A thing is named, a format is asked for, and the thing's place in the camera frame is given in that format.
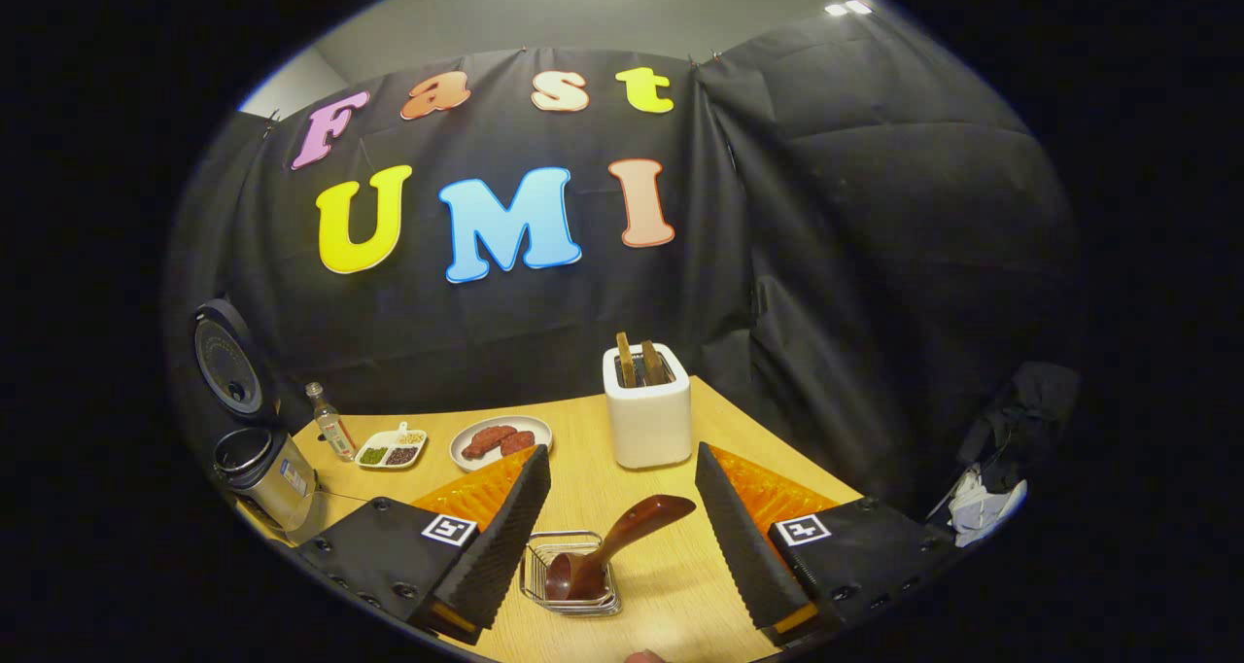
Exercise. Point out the red sausage piece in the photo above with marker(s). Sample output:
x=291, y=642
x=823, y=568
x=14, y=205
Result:
x=518, y=441
x=486, y=440

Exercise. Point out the small ceiling light panel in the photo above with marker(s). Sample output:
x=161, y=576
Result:
x=846, y=8

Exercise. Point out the white chopstick holder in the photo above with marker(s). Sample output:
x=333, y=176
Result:
x=649, y=420

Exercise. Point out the small glass bottle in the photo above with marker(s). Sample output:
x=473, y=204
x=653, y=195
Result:
x=333, y=430

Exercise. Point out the white round plate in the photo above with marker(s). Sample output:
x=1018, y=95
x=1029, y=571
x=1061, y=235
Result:
x=537, y=428

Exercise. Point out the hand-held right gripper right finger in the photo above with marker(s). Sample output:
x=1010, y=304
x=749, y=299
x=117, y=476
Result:
x=743, y=546

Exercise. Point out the dark wooden spoon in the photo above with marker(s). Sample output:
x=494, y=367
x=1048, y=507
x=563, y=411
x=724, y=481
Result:
x=622, y=537

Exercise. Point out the black rice cooker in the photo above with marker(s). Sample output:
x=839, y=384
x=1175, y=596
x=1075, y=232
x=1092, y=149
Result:
x=233, y=366

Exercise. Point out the white divided seasoning dish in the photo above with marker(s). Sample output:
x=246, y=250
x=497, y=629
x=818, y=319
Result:
x=394, y=446

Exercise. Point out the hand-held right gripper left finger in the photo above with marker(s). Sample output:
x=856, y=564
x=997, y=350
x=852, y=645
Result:
x=505, y=546

